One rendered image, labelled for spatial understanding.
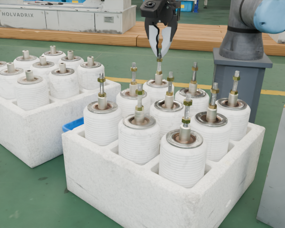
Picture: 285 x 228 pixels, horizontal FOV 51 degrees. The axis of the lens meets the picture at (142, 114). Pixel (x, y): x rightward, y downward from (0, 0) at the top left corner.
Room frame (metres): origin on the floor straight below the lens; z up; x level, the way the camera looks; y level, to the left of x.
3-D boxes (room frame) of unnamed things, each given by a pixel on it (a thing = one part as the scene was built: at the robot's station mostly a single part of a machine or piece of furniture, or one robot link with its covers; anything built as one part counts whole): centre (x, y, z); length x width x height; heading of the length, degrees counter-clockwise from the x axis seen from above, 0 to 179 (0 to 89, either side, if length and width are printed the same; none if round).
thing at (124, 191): (0.69, -0.07, 0.09); 0.39 x 0.39 x 0.18; 52
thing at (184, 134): (0.52, -0.09, 0.26); 0.02 x 0.02 x 0.03
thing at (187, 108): (0.52, -0.09, 0.31); 0.01 x 0.01 x 0.08
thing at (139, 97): (0.60, 0.01, 0.30); 0.01 x 0.01 x 0.08
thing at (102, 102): (0.67, 0.10, 0.26); 0.02 x 0.02 x 0.03
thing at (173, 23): (0.84, -0.07, 0.43); 0.05 x 0.02 x 0.09; 69
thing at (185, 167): (0.52, -0.09, 0.16); 0.10 x 0.10 x 0.18
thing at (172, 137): (0.52, -0.09, 0.25); 0.08 x 0.08 x 0.01
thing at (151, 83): (0.85, -0.05, 0.25); 0.08 x 0.08 x 0.01
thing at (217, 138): (0.62, -0.16, 0.16); 0.10 x 0.10 x 0.18
